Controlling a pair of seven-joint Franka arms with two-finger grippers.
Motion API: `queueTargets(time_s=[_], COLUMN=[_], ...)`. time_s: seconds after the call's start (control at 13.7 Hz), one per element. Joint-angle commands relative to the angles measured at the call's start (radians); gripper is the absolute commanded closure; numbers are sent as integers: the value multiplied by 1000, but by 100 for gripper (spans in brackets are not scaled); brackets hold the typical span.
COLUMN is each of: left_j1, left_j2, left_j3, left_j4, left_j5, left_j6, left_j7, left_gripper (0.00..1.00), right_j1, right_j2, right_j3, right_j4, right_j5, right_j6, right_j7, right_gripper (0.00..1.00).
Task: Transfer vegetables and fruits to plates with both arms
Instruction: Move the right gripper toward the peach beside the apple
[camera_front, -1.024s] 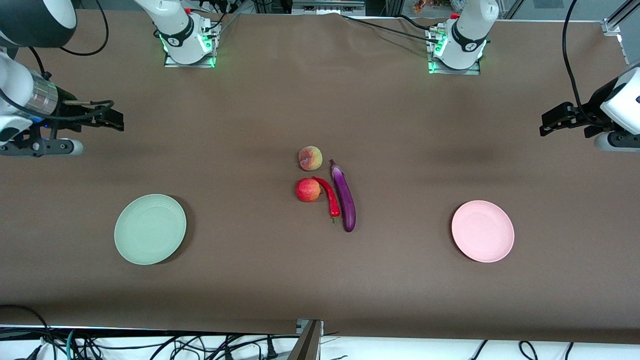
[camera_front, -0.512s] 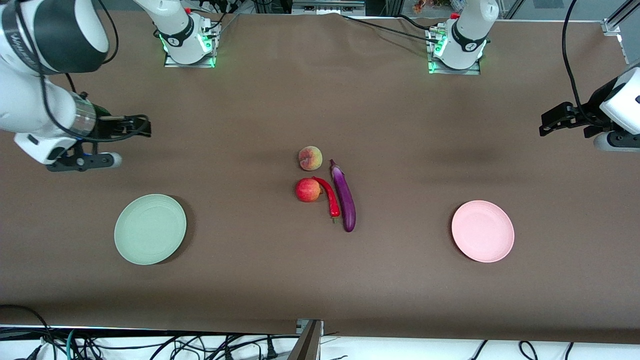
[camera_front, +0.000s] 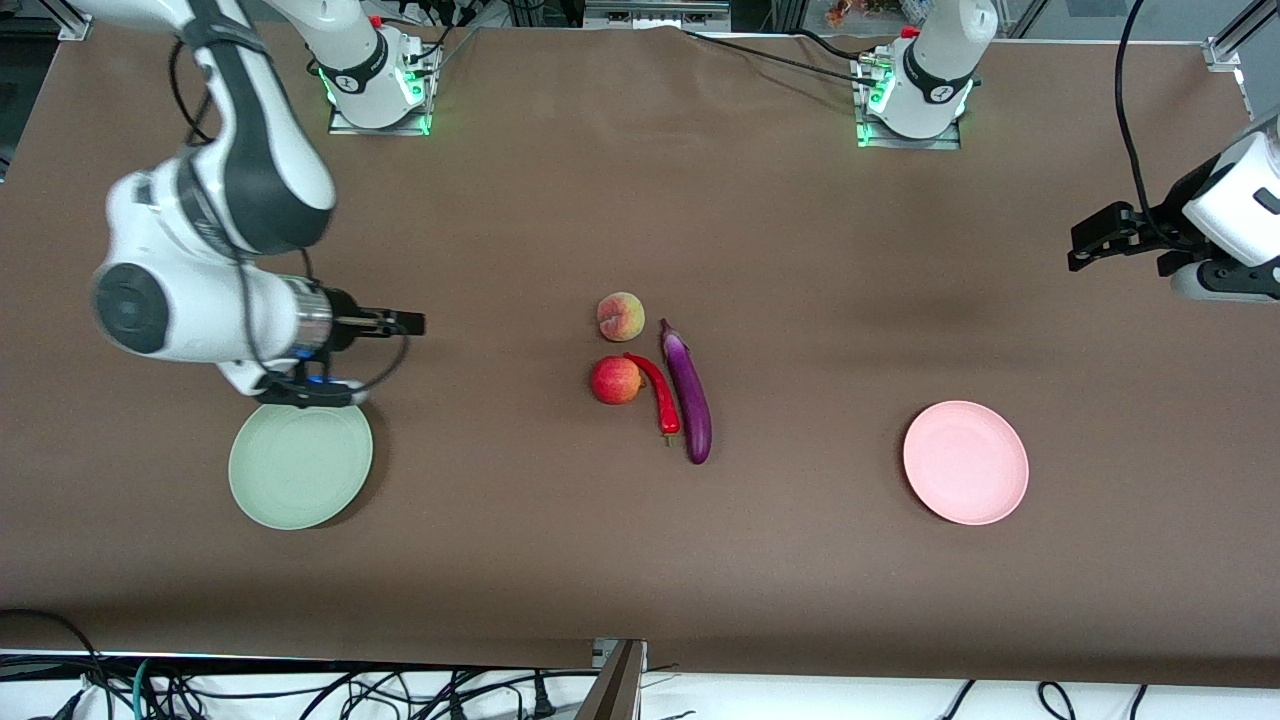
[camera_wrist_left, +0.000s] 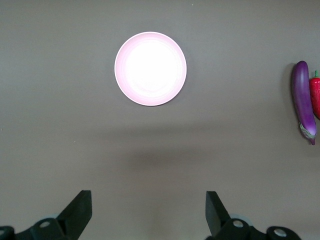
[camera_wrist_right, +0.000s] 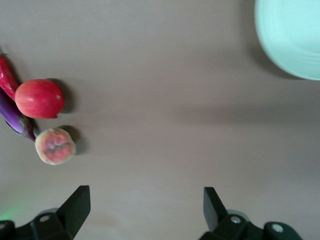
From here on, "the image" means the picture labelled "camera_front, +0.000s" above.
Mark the aluminium frame profile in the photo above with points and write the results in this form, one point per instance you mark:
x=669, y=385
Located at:
x=75, y=22
x=1222, y=52

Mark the purple eggplant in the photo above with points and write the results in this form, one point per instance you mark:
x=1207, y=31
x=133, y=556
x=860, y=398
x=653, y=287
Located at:
x=688, y=395

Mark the pink round plate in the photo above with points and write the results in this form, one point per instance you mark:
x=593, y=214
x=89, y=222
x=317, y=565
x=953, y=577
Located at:
x=965, y=462

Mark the black power plug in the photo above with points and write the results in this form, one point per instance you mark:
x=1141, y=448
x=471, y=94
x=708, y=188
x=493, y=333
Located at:
x=543, y=700

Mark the grey metal box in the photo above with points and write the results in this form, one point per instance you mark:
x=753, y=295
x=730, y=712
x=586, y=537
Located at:
x=655, y=12

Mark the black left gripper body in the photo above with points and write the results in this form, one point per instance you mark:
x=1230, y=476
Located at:
x=1166, y=219

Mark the brown table mat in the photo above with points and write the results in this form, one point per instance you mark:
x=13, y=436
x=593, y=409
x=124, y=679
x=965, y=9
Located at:
x=640, y=200

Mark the grey metal post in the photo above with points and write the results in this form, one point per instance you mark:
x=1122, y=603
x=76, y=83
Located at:
x=615, y=690

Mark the yellow-pink peach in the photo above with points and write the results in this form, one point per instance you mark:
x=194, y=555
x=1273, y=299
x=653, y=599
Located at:
x=621, y=317

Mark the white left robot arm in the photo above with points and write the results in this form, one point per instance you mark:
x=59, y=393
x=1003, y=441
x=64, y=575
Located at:
x=940, y=60

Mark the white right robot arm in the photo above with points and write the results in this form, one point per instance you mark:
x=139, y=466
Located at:
x=270, y=180

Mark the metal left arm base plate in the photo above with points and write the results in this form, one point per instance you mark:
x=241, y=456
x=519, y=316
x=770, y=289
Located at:
x=900, y=142

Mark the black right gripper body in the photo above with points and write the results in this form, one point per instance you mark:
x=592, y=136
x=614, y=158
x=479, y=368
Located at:
x=345, y=321

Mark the red chili pepper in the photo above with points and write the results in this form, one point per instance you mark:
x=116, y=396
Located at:
x=662, y=390

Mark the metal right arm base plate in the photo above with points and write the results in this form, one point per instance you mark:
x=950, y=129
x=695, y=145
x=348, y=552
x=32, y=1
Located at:
x=345, y=125

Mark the red apple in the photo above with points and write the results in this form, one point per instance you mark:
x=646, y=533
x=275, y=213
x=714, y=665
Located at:
x=615, y=381

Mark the pale green round plate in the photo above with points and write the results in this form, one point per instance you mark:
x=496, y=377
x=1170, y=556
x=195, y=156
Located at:
x=300, y=470

